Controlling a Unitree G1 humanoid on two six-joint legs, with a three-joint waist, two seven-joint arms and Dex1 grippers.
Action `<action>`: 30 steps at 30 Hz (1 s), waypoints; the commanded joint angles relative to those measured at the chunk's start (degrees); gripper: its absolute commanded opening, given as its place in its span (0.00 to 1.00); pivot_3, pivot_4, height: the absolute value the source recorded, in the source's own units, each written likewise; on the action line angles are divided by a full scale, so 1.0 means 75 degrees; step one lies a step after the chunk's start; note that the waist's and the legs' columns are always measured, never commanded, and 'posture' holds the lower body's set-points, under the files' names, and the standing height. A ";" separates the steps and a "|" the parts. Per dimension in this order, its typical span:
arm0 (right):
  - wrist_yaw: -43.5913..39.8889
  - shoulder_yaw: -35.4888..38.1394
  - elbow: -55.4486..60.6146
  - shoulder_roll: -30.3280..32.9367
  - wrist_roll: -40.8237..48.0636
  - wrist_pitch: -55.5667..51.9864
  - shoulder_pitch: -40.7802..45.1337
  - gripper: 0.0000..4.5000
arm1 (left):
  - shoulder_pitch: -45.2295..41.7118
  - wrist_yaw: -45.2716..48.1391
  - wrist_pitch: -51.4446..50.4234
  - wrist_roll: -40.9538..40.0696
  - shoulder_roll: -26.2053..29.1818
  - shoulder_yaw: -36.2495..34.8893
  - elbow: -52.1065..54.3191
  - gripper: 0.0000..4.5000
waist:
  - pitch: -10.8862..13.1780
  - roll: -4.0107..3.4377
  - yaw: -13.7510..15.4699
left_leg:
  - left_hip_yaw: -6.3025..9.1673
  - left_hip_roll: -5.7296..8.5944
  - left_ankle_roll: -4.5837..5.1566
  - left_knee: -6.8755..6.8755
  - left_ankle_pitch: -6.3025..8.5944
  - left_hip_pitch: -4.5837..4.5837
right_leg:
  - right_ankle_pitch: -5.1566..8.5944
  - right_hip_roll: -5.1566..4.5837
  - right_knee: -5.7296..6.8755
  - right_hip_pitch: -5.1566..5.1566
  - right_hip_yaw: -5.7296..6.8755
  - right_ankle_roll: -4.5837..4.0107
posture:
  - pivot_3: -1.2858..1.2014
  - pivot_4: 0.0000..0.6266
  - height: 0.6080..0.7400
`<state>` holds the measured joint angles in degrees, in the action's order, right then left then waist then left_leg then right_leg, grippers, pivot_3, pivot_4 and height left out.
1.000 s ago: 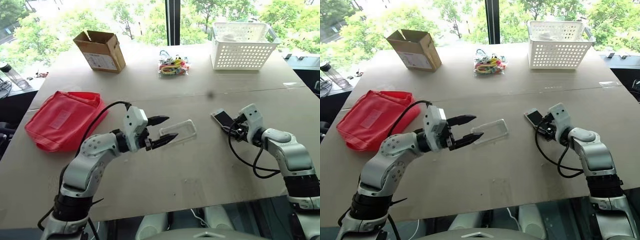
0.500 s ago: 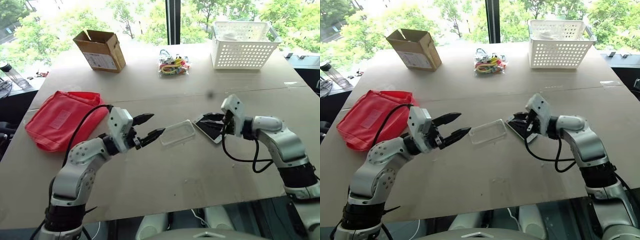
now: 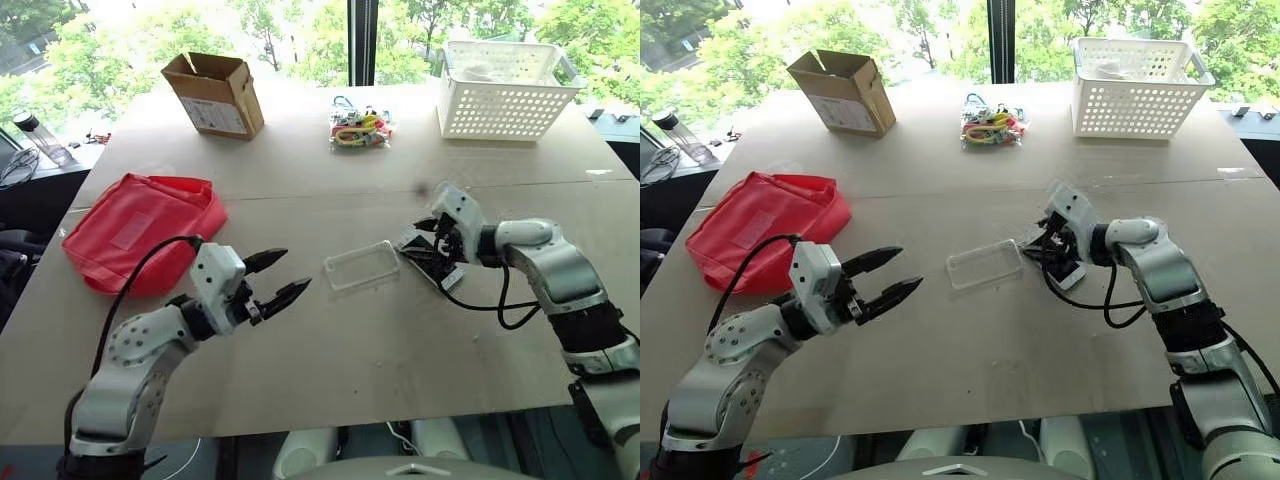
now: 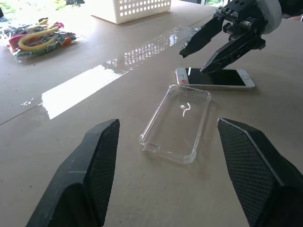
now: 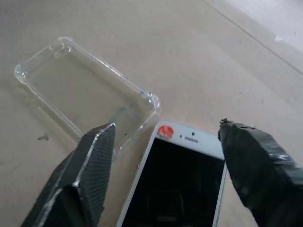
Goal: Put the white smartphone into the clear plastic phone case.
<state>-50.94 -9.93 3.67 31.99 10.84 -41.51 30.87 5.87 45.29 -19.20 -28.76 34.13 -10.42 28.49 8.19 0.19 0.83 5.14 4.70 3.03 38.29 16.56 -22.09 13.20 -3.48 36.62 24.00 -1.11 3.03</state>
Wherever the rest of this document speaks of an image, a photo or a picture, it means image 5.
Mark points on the clear plastic phone case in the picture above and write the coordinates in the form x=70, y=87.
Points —
x=87, y=92

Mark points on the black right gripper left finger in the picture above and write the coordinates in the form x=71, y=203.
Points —
x=80, y=179

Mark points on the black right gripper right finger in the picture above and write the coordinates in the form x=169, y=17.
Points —
x=260, y=170

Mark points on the white smartphone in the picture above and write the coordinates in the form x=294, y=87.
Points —
x=175, y=179

